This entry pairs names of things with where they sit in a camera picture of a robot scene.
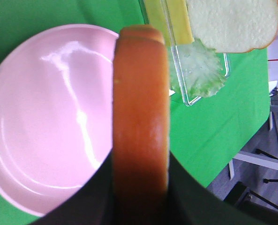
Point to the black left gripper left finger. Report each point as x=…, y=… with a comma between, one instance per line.
x=93, y=204

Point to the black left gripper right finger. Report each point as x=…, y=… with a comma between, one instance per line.
x=189, y=203

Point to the toy bread slice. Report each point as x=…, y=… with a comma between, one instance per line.
x=141, y=123
x=234, y=26

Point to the toy lettuce leaf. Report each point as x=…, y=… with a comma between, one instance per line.
x=202, y=69

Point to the black tripod stand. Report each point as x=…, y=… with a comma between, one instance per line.
x=258, y=199

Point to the green tablecloth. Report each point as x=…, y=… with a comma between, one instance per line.
x=204, y=136

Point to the pink round plate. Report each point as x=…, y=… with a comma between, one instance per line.
x=55, y=115

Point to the right clear plastic container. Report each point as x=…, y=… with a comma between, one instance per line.
x=177, y=85

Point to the yellow toy cheese slice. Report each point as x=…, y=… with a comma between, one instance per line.
x=171, y=18

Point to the white metal frame furniture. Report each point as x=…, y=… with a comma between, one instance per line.
x=277, y=131

